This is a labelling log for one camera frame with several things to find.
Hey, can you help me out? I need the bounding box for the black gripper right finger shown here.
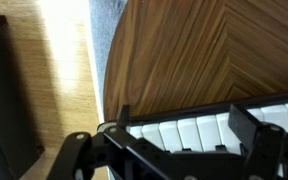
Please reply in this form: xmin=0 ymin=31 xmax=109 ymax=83
xmin=228 ymin=104 xmax=288 ymax=180

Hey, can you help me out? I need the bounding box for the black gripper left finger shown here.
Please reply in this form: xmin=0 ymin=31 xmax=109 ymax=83
xmin=46 ymin=104 xmax=172 ymax=180

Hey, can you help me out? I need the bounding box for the black keyboard with white keys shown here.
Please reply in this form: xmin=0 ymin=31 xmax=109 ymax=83
xmin=98 ymin=93 xmax=288 ymax=180

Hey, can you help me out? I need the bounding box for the dark black cabinet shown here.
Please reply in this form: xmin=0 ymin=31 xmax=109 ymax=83
xmin=0 ymin=16 xmax=43 ymax=180

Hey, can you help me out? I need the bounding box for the grey blue carpet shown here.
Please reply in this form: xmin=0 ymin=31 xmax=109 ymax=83
xmin=89 ymin=0 xmax=128 ymax=99

